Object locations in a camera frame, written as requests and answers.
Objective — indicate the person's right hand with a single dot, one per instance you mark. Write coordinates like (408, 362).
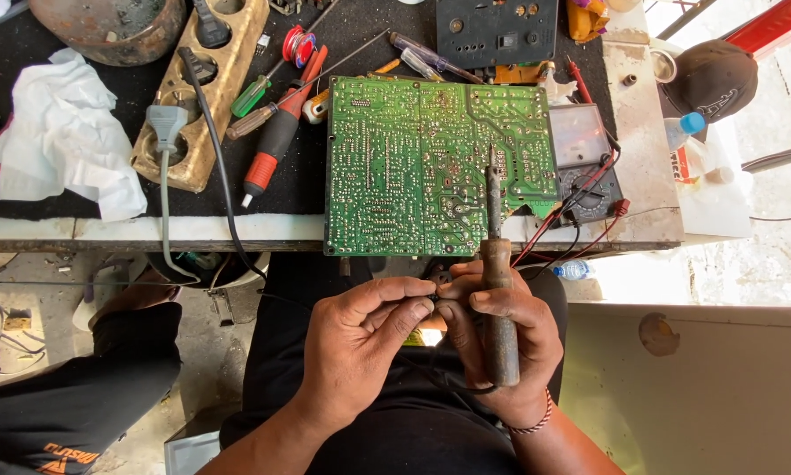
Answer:
(540, 343)

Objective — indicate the person's left hand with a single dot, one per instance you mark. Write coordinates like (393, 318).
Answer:
(349, 369)

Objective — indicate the small black electronic component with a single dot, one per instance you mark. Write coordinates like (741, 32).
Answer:
(439, 278)

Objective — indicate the clear water bottle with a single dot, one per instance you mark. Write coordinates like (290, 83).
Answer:
(573, 269)

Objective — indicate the person's black clothing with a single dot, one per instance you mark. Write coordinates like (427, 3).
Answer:
(369, 448)

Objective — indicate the beige cabinet panel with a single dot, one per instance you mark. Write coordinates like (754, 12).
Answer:
(698, 396)

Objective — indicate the white plastic box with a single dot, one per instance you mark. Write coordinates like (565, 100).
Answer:
(191, 455)

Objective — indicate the black bucket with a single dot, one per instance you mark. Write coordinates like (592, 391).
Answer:
(191, 267)

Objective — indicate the black analog multimeter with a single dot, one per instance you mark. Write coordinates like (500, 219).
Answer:
(583, 158)

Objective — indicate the black work mat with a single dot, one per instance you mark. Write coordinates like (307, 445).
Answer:
(303, 165)

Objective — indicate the green printed circuit board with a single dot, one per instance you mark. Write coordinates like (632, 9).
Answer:
(402, 165)

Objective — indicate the small white tissue piece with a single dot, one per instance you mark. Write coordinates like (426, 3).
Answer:
(559, 89)

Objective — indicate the blue capped plastic bottle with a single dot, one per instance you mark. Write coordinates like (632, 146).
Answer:
(684, 128)

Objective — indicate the white yellow tester pen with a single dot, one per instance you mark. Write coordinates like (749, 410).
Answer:
(315, 107)

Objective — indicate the red test probe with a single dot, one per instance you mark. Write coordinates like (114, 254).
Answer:
(578, 80)

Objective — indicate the orange circuit board piece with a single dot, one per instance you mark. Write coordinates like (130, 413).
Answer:
(520, 72)

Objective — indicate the small black cylinder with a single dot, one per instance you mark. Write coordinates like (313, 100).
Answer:
(629, 80)

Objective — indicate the white cup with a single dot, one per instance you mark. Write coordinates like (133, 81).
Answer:
(662, 63)

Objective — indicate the worn golden power strip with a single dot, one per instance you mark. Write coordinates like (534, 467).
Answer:
(201, 99)

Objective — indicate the black baseball cap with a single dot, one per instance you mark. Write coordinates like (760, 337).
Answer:
(712, 82)

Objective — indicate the black device panel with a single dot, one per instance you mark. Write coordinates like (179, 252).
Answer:
(497, 30)

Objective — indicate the yellow plastic bag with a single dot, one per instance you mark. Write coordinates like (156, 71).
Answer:
(585, 20)

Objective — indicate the red solder spool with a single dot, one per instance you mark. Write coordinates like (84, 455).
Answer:
(299, 46)

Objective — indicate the small black chip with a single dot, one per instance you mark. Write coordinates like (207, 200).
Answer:
(263, 44)

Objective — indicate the black angled plug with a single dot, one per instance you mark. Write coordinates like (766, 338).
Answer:
(210, 26)

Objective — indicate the crumpled white tissue paper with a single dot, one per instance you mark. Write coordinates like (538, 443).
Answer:
(59, 132)

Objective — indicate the red metal bar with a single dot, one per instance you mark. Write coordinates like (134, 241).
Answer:
(774, 26)

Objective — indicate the rusty metal bowl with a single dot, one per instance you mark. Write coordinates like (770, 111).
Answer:
(105, 30)

